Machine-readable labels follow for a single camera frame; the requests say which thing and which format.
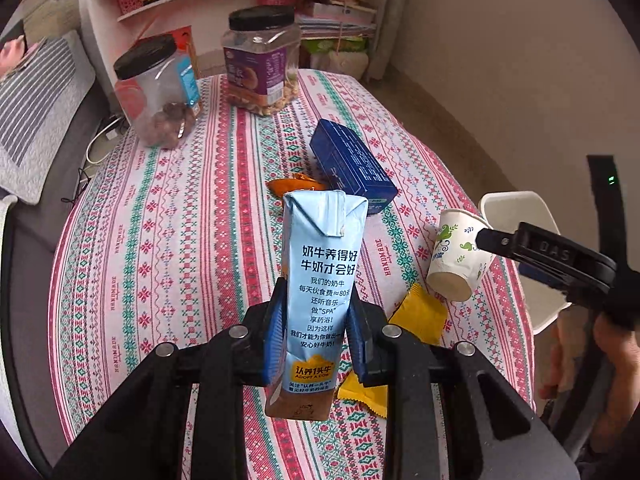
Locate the light blue milk carton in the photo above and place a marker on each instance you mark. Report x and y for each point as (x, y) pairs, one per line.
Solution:
(321, 241)

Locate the white paper cup green print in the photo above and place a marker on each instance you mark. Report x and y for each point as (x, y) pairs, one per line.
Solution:
(457, 264)

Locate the red gift box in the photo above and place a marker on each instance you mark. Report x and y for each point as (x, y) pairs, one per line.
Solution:
(184, 42)

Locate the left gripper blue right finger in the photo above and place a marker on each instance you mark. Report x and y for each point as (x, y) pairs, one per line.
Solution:
(360, 339)

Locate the clear jar purple label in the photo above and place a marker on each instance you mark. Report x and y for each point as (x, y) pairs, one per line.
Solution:
(261, 52)

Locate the pink plush toy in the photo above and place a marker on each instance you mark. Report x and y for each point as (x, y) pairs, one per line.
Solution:
(11, 55)

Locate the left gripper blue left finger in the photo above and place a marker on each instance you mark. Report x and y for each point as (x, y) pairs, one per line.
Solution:
(273, 331)

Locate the striped grey sofa cover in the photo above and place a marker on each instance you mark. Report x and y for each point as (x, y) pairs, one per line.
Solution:
(39, 100)

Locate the clear jar blue label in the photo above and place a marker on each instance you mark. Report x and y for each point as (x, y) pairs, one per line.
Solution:
(158, 91)

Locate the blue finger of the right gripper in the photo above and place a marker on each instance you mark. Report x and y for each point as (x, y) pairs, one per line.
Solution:
(554, 276)
(588, 268)

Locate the dark blue cardboard box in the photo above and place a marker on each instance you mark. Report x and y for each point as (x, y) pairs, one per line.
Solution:
(349, 165)

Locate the grey sofa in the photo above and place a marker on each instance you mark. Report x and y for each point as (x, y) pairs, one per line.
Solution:
(29, 241)

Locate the white trash bin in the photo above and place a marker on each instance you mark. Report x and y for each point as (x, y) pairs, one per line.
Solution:
(522, 214)

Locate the pile of papers on floor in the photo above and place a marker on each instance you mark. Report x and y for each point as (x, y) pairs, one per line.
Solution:
(332, 18)

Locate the white bookshelf unit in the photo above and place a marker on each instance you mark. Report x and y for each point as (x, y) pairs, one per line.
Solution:
(115, 31)

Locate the beige curtain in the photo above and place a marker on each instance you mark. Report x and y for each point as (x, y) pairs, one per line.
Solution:
(386, 35)

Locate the patterned striped tablecloth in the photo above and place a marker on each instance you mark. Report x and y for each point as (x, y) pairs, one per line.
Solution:
(176, 245)

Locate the stack of books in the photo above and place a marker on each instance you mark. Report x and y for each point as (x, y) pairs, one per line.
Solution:
(49, 18)

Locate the yellow snack wrapper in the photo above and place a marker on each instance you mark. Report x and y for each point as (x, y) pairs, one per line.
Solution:
(416, 323)

